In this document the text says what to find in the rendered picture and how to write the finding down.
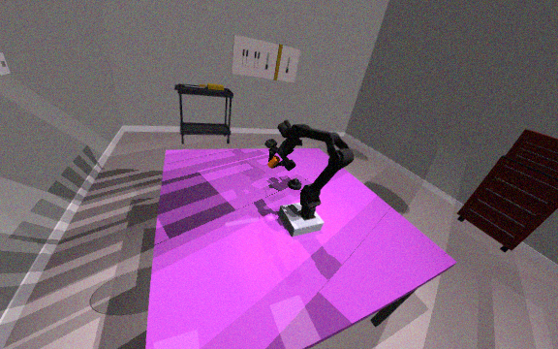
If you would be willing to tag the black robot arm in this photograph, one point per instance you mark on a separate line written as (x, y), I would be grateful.
(340, 158)

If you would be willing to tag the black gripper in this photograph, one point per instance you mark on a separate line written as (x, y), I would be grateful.
(282, 151)

